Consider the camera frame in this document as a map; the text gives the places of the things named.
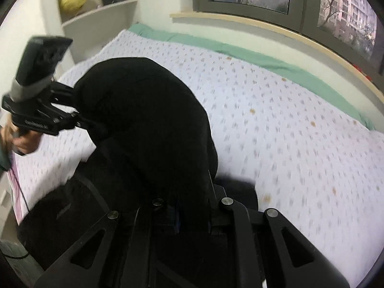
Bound wooden window sill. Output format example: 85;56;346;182
169;11;383;108

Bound white wall shelf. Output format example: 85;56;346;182
41;0;138;71

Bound dark framed window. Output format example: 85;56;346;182
193;0;383;75

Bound black hooded jacket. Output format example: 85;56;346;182
18;57;258;287

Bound green bed sheet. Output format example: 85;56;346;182
128;23;376;130

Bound person's left hand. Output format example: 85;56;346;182
1;126;42;154

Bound floral white bed quilt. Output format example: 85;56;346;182
16;30;383;287

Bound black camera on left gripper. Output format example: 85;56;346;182
9;36;73;102

